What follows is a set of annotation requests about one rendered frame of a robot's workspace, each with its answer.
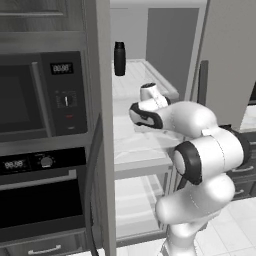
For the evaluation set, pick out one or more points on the narrow clear fridge drawer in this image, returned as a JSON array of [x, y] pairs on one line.
[[136, 206]]

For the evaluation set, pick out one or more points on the dark grey cupboard run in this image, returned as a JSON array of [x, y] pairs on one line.
[[248, 180]]

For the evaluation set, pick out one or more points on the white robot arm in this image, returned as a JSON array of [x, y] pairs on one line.
[[200, 150]]

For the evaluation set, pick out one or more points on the black microwave oven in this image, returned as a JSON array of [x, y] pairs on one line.
[[63, 93]]

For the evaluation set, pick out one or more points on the black built-in oven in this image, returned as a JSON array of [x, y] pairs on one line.
[[40, 203]]

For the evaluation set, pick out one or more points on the white fridge shelf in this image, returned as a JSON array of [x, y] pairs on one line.
[[136, 75]]

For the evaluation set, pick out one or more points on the black bottle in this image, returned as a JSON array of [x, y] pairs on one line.
[[120, 58]]

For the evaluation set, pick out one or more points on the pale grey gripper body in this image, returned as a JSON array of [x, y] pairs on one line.
[[144, 128]]

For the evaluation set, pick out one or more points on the grey tall appliance cabinet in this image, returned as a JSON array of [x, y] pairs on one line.
[[43, 41]]

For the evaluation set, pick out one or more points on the grey wooden cupboard door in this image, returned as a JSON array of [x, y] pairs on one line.
[[36, 15]]

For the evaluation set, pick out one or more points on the grey drawer front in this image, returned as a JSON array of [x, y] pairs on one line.
[[70, 245]]

